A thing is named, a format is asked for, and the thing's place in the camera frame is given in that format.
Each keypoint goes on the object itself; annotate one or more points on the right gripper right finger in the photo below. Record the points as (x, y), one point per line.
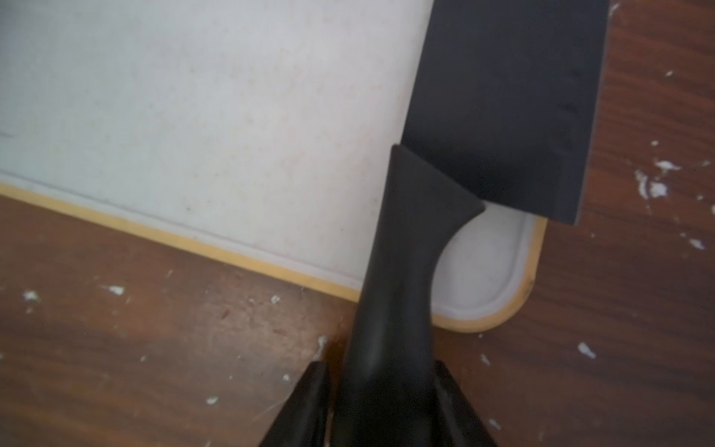
(456, 422)

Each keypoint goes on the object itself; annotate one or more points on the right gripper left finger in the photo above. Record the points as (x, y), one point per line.
(303, 419)

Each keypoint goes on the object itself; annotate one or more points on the white cutting board orange rim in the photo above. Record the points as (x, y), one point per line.
(255, 133)

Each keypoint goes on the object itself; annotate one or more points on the black kitchen knife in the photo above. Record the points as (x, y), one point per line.
(502, 111)

